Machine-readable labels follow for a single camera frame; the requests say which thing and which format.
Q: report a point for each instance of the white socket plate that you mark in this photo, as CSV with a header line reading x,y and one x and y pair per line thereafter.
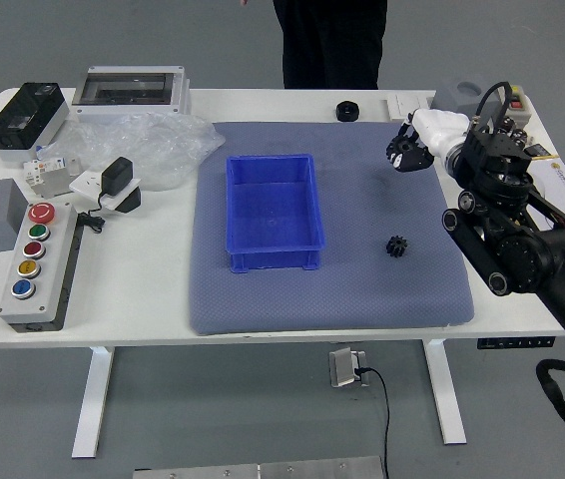
x,y
83,183

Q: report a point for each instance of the grey red-green switch box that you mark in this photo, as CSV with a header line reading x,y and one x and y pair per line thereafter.
x,y
519,102

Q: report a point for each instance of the black round nut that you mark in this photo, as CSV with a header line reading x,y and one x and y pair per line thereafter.
x,y
348,111

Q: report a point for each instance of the small black gear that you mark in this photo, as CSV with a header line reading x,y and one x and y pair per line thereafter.
x,y
398,246

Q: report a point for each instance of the black power adapter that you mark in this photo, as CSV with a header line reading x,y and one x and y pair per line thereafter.
x,y
117,174

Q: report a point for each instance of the small black flat component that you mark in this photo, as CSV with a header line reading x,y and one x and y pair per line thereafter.
x,y
537,151

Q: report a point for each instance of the grey metal plate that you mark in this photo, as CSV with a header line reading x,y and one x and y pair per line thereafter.
x,y
262,470

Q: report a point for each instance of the grey windowed distribution box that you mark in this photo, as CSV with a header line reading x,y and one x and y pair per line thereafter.
x,y
128,92

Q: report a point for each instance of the white wall switch plate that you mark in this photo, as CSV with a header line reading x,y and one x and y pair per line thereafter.
x,y
402,106

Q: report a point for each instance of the black-lidded enclosure box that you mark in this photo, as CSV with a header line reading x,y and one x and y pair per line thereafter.
x,y
23,117

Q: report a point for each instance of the white circuit breaker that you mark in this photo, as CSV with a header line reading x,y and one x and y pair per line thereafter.
x,y
48,169

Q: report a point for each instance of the clear plastic bag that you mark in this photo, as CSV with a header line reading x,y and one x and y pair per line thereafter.
x,y
163,144

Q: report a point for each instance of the grey push-button control box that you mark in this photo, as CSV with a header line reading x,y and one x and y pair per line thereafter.
x,y
38,269

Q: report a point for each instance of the blue-grey padded mat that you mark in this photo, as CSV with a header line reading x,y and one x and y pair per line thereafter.
x,y
342,289

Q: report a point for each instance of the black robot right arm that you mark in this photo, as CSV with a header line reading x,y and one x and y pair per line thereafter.
x,y
512,249

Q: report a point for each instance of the blue plastic box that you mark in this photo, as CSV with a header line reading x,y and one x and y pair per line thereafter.
x,y
272,209

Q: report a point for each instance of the grey block with round hole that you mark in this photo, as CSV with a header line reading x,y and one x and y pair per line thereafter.
x,y
449,97

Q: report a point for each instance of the white table leg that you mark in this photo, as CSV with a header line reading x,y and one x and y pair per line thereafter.
x,y
444,394
93,399

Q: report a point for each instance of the silver floor socket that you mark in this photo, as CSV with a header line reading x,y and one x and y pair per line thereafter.
x,y
345,368

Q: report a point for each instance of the person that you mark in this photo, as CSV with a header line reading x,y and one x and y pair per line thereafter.
x,y
332,40

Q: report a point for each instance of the big black gear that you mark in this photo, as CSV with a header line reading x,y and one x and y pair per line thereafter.
x,y
405,146

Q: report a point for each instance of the black table control panel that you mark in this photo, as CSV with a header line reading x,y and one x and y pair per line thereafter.
x,y
516,343

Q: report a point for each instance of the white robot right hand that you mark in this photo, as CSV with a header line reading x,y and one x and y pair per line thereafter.
x,y
439,127

